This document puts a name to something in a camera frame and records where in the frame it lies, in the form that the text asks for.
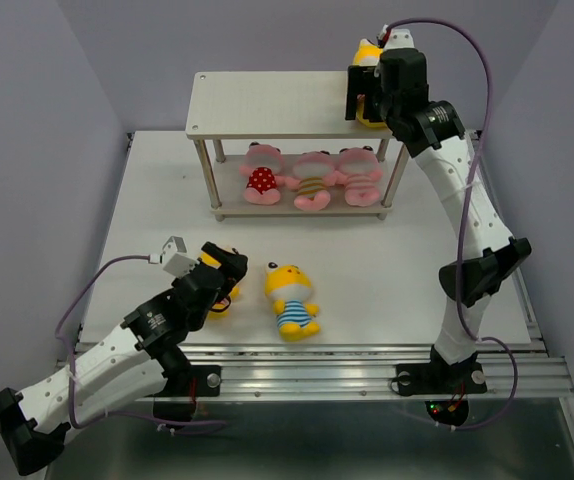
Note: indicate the white two-tier shelf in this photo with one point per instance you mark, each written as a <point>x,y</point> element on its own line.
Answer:
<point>289,106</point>

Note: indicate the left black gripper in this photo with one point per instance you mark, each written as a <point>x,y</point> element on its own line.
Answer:
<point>236,263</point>

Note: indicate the pink toy red polka-dot shirt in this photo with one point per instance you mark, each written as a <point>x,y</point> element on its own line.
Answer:
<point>263,169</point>

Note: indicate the yellow toy pink stripes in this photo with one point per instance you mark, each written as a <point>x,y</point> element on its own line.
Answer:
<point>212,260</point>
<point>367,54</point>

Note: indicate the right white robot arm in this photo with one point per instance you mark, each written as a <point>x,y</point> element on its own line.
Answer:
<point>488,253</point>

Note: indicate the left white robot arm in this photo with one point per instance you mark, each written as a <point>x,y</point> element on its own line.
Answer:
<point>140,356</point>

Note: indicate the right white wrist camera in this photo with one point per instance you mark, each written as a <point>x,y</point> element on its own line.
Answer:
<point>395,38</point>

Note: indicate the yellow toy blue striped shirt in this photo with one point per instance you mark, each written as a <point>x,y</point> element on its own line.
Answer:
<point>289,290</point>

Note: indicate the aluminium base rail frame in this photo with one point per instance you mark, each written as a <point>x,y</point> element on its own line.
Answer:
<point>375,274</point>

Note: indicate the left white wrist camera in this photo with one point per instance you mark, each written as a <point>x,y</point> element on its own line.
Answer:
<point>173,258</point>

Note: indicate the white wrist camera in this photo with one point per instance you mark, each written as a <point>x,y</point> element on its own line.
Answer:
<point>395,38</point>
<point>173,258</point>

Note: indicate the pink toy orange striped shirt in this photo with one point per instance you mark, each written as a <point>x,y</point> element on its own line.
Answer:
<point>311,176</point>

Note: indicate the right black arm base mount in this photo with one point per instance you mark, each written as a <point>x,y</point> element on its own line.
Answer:
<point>446,387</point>

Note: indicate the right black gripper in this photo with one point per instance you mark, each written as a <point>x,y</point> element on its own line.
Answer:
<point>357,76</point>

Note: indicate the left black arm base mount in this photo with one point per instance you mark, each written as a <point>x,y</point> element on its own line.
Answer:
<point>177,404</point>

